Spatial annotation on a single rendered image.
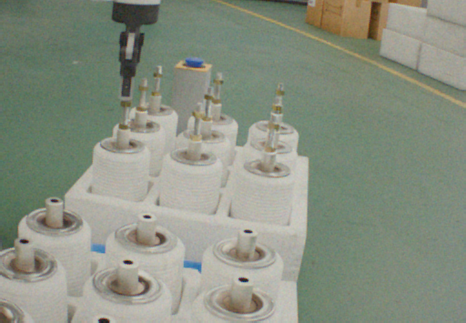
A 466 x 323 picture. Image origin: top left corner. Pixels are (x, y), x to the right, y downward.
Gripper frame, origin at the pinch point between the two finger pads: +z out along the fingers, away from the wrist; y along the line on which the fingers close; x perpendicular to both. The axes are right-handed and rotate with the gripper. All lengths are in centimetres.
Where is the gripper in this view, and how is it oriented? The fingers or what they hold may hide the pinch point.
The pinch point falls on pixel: (126, 86)
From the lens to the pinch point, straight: 107.9
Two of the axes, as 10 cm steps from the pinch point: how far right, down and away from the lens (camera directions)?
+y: -1.0, -3.2, 9.4
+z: -1.3, 9.4, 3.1
